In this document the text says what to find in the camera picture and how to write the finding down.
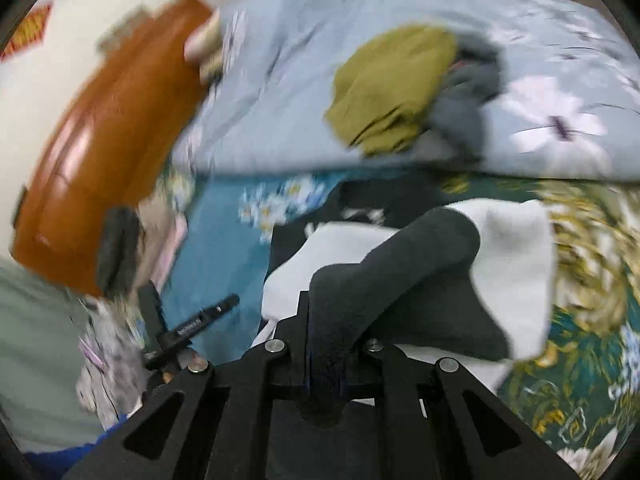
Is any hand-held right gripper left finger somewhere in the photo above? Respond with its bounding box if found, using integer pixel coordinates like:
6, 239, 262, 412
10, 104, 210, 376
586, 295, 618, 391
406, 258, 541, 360
64, 290, 312, 480

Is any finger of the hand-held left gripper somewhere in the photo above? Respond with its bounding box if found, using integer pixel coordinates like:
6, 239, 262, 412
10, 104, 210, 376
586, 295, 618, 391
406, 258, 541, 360
137, 284, 164, 347
160, 294, 241, 357

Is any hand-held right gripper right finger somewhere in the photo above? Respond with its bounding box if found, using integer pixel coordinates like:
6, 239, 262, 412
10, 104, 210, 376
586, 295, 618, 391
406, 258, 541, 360
347, 338, 577, 480

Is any dark grey fleece jacket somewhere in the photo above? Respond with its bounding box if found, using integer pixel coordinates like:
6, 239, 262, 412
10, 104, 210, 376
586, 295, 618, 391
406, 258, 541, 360
252, 197, 558, 428

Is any grey patterned cloth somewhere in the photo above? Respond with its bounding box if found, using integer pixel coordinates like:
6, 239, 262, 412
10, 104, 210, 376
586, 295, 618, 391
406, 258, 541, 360
75, 300, 151, 431

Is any dark grey cloth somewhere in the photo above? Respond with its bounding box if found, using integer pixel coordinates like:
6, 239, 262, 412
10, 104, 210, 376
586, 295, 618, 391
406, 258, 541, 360
96, 206, 142, 302

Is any beige pink cloth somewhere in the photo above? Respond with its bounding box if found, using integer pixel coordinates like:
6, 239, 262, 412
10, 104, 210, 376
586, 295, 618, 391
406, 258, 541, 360
135, 192, 190, 286

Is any pale green clothing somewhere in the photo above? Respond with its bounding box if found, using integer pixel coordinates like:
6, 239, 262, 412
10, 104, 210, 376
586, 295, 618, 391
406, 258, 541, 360
0, 259, 108, 453

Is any black white-striped garment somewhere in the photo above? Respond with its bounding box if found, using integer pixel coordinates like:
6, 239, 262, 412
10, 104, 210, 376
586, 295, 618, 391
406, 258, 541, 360
265, 179, 416, 281

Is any blue cloth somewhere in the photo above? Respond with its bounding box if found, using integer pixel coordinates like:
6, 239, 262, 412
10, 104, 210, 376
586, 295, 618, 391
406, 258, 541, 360
22, 422, 126, 476

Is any wooden headboard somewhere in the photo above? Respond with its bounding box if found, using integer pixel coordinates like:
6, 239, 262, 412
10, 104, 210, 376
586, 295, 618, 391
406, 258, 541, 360
10, 0, 217, 298

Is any teal floral blanket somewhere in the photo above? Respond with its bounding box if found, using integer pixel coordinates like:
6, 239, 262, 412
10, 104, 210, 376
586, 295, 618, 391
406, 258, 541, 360
150, 167, 640, 480

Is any yellow floral pillow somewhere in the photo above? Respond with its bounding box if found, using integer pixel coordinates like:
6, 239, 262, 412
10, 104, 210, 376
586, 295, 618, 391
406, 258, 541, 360
199, 52, 226, 86

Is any yellow pink pillow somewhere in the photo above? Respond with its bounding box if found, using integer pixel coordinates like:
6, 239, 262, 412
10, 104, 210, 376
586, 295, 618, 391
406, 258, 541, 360
184, 7, 223, 61

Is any olive knitted sweater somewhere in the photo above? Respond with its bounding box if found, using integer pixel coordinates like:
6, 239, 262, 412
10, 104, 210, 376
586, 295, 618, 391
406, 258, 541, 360
325, 25, 458, 157

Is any grey garment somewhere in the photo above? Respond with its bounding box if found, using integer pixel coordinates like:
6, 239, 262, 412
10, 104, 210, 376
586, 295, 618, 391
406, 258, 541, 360
410, 30, 508, 163

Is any pale blue floral duvet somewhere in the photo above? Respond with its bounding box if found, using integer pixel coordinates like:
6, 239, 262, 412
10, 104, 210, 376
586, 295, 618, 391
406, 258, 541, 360
172, 0, 640, 186

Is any red yellow wall poster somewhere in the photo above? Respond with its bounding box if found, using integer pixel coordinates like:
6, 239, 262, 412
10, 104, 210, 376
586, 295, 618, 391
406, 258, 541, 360
0, 4, 54, 63

